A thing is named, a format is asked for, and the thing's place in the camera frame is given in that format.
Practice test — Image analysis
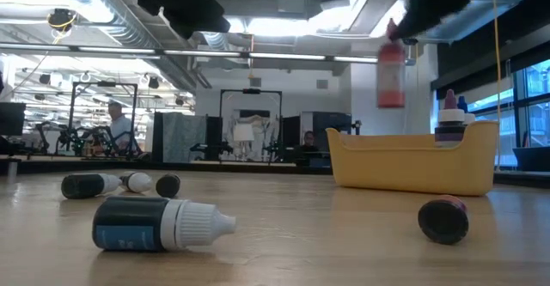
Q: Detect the yellow plastic bin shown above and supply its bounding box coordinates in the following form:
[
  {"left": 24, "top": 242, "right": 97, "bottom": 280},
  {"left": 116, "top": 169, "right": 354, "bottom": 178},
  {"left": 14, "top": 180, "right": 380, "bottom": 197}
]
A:
[{"left": 325, "top": 120, "right": 499, "bottom": 197}]

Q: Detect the yellow cable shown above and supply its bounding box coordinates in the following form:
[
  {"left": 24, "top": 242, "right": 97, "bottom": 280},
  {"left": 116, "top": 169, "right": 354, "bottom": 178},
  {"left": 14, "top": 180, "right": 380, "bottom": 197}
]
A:
[{"left": 492, "top": 0, "right": 503, "bottom": 122}]

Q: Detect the dark storage bin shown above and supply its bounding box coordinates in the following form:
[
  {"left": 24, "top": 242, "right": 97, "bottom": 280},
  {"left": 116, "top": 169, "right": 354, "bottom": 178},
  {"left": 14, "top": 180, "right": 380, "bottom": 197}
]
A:
[{"left": 513, "top": 146, "right": 550, "bottom": 172}]

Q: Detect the silver ventilation duct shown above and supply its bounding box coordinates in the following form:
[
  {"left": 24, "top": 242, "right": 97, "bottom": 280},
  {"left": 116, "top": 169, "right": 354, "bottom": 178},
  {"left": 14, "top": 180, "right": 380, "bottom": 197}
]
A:
[{"left": 38, "top": 0, "right": 203, "bottom": 89}]

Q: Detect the large violet food coloring bottle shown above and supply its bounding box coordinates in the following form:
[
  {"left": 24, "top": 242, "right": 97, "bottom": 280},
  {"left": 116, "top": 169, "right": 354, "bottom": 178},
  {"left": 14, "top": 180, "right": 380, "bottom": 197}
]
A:
[{"left": 434, "top": 88, "right": 467, "bottom": 148}]

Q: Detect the large window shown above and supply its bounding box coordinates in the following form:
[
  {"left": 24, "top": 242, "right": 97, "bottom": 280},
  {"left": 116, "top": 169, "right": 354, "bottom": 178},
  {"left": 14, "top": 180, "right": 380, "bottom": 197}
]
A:
[{"left": 437, "top": 58, "right": 550, "bottom": 171}]

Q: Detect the black cabinet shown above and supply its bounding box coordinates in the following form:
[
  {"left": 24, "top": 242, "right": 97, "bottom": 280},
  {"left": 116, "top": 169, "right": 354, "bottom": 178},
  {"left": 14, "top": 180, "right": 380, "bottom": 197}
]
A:
[{"left": 300, "top": 111, "right": 354, "bottom": 158}]

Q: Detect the person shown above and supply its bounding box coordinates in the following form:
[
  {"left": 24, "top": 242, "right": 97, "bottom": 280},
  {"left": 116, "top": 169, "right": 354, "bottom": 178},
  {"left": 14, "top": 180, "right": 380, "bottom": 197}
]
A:
[
  {"left": 106, "top": 100, "right": 135, "bottom": 155},
  {"left": 300, "top": 130, "right": 320, "bottom": 154}
]

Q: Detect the large blue food coloring bottle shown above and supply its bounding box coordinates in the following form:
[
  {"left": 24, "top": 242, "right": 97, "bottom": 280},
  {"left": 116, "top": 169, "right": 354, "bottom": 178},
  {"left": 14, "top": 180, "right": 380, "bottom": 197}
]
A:
[{"left": 456, "top": 94, "right": 476, "bottom": 126}]

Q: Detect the black metal table frame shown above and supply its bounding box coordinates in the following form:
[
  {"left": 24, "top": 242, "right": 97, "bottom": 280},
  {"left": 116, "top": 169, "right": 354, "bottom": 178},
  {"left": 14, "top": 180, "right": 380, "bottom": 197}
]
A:
[{"left": 0, "top": 156, "right": 550, "bottom": 189}]

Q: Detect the small black dropper bottle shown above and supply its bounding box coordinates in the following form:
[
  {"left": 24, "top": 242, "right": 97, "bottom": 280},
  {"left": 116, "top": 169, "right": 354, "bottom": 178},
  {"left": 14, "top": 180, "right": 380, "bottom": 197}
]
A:
[
  {"left": 155, "top": 173, "right": 181, "bottom": 198},
  {"left": 61, "top": 172, "right": 123, "bottom": 200},
  {"left": 119, "top": 172, "right": 154, "bottom": 194}
]

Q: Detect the black monitor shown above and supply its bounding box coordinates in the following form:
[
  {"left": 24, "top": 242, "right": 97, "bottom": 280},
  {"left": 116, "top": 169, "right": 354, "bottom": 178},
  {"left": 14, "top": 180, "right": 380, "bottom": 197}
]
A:
[{"left": 0, "top": 101, "right": 27, "bottom": 137}]

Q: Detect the small red dropper bottle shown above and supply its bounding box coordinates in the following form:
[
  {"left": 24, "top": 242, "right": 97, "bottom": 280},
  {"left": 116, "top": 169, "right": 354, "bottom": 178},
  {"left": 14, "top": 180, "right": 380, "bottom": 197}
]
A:
[{"left": 417, "top": 194, "right": 470, "bottom": 246}]

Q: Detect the white covered equipment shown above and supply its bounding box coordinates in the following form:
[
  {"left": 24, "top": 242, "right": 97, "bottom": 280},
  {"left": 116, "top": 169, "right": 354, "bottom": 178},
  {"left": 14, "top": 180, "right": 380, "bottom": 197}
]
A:
[{"left": 231, "top": 109, "right": 276, "bottom": 162}]

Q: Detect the large pink food coloring bottle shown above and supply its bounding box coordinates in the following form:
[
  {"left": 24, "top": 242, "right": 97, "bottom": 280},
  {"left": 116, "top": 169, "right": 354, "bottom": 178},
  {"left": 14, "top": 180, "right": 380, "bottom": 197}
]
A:
[{"left": 376, "top": 18, "right": 407, "bottom": 109}]

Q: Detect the grey partition panel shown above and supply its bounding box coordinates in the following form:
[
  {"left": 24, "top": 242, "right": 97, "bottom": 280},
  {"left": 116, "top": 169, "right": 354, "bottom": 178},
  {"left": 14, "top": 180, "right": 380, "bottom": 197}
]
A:
[{"left": 152, "top": 112, "right": 208, "bottom": 163}]

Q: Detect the small blue-label dropper bottle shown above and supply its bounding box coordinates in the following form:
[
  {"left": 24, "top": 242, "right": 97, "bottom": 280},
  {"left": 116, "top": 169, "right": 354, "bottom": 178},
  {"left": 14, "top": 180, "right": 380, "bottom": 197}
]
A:
[{"left": 91, "top": 194, "right": 238, "bottom": 253}]

